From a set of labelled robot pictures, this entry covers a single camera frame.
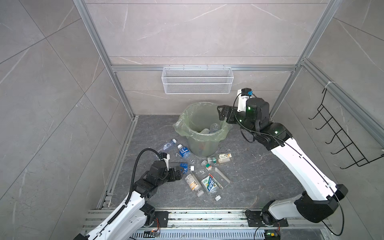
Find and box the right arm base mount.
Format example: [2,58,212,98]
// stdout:
[245,210,289,227]

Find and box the small beige label package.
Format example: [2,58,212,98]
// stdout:
[218,153,233,164]

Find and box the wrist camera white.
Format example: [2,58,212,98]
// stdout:
[237,88,253,112]
[159,152,170,169]

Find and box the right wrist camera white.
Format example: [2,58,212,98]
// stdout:
[237,88,253,112]

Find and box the green plastic bin liner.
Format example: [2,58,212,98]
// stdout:
[173,102,233,142]

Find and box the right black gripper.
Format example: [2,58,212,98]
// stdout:
[217,104,259,137]

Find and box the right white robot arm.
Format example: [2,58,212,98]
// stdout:
[217,94,348,226]

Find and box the white wire wall basket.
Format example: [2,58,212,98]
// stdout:
[162,67,234,95]

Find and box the small green cap bottle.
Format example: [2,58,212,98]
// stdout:
[201,160,212,171]

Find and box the clear rectangular plastic tray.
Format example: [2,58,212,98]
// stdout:
[212,167,231,189]

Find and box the green mesh trash bin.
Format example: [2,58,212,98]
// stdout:
[179,102,232,157]

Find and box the small green white jar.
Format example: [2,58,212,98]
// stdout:
[207,156,218,166]

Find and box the white round bottle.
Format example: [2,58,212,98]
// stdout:
[200,129,210,135]

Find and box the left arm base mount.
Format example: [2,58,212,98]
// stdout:
[144,211,170,228]

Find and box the green white label bottle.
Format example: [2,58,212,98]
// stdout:
[201,173,221,202]

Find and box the clear bottle blue cap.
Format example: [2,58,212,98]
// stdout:
[158,139,177,153]

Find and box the left black corrugated cable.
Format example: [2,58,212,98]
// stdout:
[124,148,163,205]

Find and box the black wire hook rack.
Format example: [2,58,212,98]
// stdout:
[309,89,384,170]

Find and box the white bottle orange label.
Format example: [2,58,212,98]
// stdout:
[185,173,204,197]

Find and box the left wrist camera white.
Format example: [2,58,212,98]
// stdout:
[159,152,170,169]

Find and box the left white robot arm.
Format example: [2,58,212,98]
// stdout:
[75,160,185,240]

